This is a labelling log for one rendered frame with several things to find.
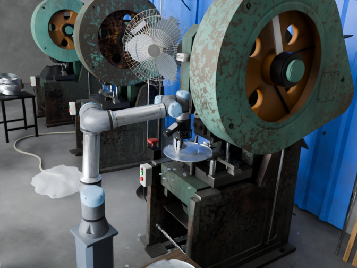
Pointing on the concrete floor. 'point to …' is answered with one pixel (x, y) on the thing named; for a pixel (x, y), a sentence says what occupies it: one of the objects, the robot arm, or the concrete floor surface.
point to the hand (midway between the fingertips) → (177, 152)
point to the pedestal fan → (161, 63)
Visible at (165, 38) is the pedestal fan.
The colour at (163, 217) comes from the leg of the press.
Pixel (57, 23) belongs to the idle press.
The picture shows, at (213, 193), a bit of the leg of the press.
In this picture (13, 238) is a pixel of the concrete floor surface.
